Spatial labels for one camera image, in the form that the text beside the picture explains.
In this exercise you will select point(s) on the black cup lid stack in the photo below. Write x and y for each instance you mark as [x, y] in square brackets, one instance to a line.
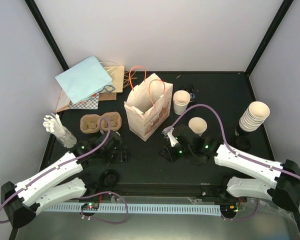
[242, 143]

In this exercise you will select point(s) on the cream bear paper bag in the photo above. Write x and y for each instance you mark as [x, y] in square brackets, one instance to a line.
[148, 105]

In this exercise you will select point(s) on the white plastic cutlery bunch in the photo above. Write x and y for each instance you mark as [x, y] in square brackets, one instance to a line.
[54, 126]

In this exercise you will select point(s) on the light blue paper bag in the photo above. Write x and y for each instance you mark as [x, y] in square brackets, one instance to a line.
[84, 79]

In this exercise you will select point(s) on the stack of white cups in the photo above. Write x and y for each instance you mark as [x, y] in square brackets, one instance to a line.
[254, 116]

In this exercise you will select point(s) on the black plastic cup lid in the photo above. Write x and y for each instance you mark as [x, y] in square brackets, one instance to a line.
[108, 178]

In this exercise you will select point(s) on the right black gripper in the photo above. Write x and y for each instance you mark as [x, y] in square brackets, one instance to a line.
[170, 156]

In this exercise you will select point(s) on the checkered paper bag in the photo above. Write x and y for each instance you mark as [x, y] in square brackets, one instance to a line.
[91, 103]

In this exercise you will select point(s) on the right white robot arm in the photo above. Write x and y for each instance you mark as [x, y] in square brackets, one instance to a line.
[268, 180]

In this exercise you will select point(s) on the white paper coffee cup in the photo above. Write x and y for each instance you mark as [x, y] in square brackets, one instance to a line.
[198, 125]

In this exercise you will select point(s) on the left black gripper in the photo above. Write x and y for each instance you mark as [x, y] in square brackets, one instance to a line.
[122, 156]

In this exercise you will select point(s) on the black paper coffee cup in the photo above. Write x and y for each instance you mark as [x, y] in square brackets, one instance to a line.
[191, 92]

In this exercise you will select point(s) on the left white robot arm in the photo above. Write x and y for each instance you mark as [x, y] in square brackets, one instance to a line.
[66, 179]

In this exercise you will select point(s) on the brown kraft paper bag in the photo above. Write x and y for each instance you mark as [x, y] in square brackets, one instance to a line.
[108, 93]

